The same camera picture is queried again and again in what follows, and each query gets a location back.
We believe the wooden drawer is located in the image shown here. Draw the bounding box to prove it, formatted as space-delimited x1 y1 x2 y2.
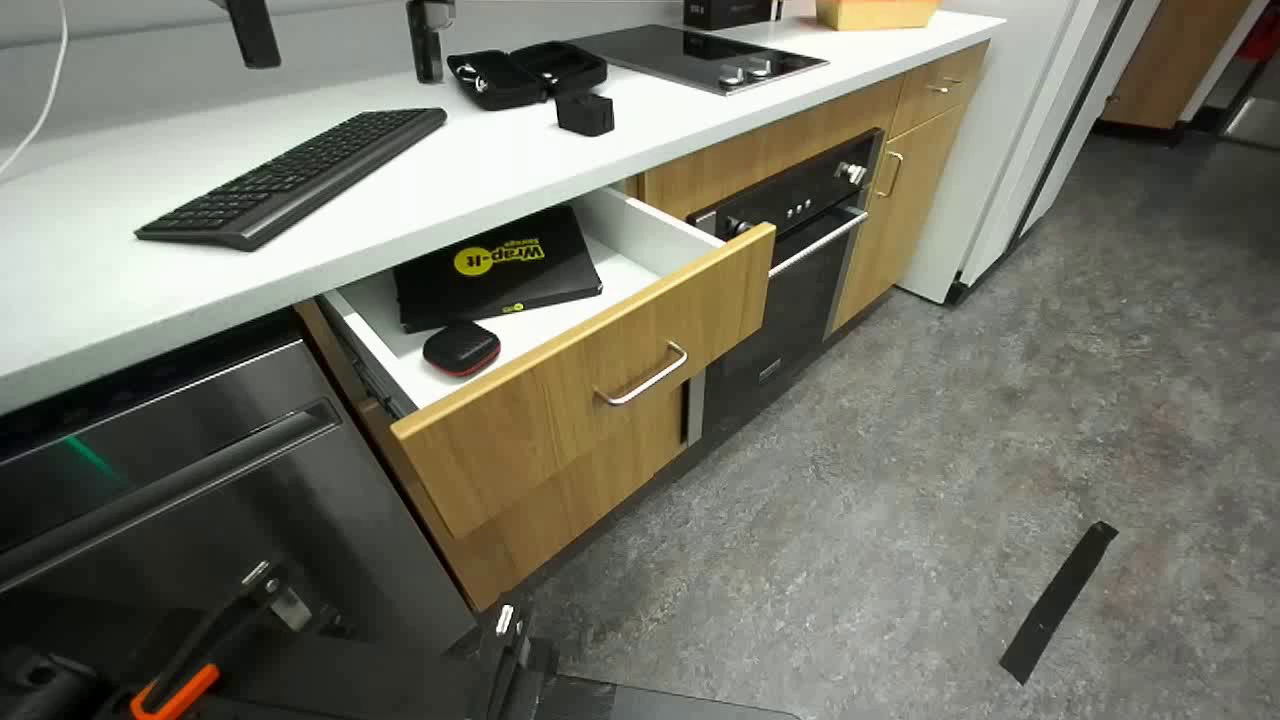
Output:
298 183 780 545

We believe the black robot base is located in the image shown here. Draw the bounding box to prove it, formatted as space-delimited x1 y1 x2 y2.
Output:
0 597 800 720

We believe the black pouch yellow logo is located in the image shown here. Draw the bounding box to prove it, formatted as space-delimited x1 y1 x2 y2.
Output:
393 204 604 332

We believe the small black round case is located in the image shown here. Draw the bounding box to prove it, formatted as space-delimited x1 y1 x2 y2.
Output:
423 320 502 376

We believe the black built-in oven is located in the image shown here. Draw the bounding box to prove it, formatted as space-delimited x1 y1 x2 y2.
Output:
692 131 879 443

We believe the wooden lower cabinet door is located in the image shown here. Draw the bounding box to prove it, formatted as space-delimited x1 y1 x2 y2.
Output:
396 394 684 608

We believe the small black box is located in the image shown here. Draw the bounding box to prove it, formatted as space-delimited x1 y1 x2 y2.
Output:
555 94 615 135

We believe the black induction cooktop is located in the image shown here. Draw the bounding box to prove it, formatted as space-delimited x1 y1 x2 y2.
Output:
577 26 816 94

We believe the wooden cabinet right of oven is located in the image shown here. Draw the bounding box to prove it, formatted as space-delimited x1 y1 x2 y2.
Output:
830 44 989 332

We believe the black bottle on counter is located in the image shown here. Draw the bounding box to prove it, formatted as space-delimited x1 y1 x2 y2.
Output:
406 0 443 84

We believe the wooden box on counter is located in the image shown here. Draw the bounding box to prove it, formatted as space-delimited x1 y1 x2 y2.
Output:
816 0 941 31

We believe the black keyboard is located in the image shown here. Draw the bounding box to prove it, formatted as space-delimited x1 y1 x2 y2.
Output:
141 110 450 254

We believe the black strip on floor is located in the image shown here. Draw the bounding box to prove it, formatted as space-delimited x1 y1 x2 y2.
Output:
999 519 1118 684

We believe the white refrigerator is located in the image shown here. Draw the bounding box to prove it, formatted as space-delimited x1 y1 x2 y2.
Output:
899 0 1153 303

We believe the black monitor stand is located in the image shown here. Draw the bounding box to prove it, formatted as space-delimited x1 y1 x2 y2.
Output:
225 0 281 70

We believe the stainless steel dishwasher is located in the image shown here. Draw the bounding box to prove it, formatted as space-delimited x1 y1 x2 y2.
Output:
0 317 471 654

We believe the orange black clamp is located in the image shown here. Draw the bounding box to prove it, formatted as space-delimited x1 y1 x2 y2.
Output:
129 561 318 720

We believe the silver drawer handle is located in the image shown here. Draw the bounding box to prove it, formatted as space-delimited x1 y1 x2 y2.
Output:
597 339 692 409

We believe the white cable on wall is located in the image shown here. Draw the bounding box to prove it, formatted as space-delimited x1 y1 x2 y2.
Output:
0 0 72 181

